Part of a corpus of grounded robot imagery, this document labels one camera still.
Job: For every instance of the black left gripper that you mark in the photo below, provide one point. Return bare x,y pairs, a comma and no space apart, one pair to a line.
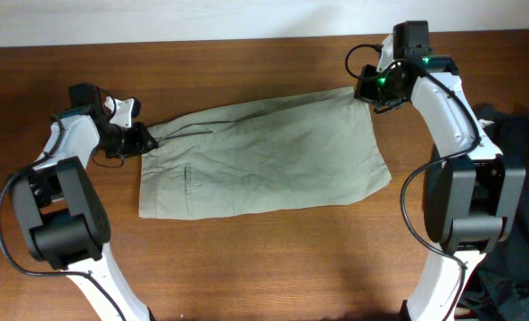
136,141

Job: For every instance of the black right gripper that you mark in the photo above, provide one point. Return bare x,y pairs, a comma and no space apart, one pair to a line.
367,85

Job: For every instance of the khaki green shorts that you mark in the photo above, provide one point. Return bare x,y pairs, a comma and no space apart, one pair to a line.
283,153

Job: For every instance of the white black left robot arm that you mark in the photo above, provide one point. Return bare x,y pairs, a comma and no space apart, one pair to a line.
62,220

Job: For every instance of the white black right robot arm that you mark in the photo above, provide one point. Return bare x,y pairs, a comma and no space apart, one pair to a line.
472,190

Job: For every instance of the dark clothes pile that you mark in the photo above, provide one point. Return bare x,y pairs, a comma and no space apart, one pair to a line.
499,287

